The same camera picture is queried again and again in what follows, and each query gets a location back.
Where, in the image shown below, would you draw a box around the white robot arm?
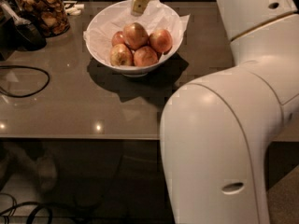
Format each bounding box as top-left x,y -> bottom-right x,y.
160,0 -> 299,224

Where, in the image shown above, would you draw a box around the front left yellowish apple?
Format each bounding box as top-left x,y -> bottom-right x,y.
109,44 -> 134,66

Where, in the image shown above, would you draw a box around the black cable on table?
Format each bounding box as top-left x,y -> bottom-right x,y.
0,65 -> 51,99

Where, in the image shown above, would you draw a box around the white ceramic bowl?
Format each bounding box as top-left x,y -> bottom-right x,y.
84,0 -> 185,78

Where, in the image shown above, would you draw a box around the red apple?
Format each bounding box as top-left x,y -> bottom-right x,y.
123,22 -> 149,50
149,29 -> 173,53
111,31 -> 124,46
134,46 -> 158,67

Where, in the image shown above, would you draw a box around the glass jar of dried slices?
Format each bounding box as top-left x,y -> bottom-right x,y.
16,0 -> 70,37

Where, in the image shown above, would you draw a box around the black cables on floor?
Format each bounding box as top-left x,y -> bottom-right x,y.
0,192 -> 54,224

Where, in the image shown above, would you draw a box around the black scoop with silver handle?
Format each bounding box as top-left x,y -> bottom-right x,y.
0,0 -> 47,51

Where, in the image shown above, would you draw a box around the white paper liner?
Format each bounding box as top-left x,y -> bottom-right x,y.
82,0 -> 191,63

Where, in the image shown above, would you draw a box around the small white objects on table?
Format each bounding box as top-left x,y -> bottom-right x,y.
64,4 -> 85,16

